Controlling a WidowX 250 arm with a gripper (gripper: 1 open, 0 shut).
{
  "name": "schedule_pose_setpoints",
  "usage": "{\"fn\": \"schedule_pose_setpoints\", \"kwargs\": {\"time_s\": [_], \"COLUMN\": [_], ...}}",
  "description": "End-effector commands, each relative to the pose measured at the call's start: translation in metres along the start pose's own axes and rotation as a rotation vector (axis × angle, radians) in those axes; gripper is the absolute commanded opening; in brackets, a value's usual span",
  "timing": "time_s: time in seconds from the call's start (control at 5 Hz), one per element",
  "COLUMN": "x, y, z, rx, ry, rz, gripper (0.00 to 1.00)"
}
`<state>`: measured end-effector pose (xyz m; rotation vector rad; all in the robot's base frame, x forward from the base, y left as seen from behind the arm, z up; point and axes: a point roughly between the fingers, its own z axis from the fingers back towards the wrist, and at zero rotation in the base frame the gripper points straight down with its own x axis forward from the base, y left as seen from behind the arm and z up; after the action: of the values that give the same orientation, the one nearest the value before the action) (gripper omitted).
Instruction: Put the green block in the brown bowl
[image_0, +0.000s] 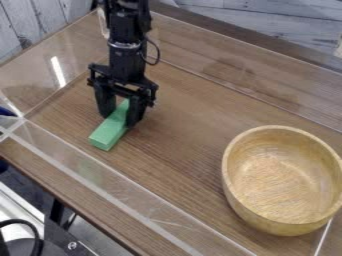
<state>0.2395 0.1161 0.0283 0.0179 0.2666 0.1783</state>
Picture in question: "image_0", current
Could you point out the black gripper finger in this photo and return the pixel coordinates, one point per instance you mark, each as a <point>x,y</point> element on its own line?
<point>137,108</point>
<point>106,100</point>

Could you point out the black table leg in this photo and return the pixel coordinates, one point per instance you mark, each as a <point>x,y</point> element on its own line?
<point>57,212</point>

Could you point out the clear acrylic barrier walls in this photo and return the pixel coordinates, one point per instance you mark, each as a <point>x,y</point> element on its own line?
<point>151,192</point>

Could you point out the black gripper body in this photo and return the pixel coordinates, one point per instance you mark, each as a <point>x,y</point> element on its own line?
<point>123,75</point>

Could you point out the brown wooden bowl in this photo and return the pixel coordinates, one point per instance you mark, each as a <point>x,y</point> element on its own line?
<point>282,179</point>

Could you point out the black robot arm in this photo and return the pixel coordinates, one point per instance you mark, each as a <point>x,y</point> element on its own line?
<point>127,20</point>

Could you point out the green rectangular block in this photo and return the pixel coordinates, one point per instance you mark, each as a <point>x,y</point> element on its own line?
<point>113,128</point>

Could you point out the blue object at edge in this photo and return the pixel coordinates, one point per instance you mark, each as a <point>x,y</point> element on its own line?
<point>6,112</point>

